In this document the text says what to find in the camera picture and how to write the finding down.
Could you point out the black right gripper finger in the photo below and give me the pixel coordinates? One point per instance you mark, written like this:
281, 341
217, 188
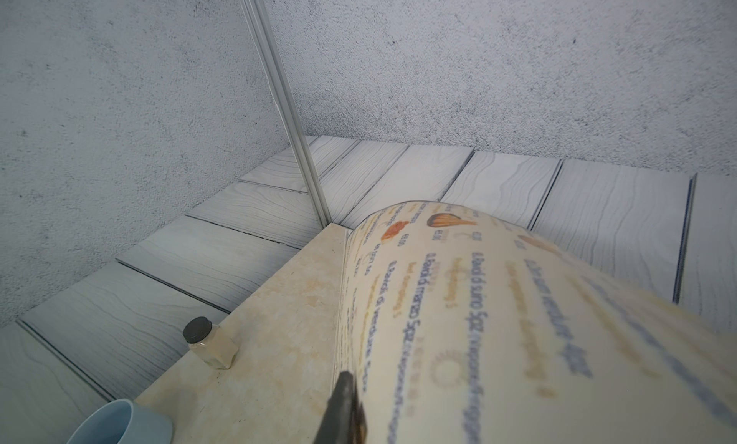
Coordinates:
344, 420

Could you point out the small black-capped glass bottle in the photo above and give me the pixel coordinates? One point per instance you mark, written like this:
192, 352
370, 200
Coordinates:
210, 343

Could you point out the Dim Sum Inn blue-bordered menu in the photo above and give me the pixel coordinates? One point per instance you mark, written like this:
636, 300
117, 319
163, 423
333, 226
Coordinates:
459, 327

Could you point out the light blue cup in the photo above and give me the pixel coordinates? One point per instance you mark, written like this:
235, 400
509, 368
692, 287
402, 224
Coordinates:
124, 422

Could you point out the aluminium left corner post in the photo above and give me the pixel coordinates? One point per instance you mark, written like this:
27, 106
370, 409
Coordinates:
263, 36

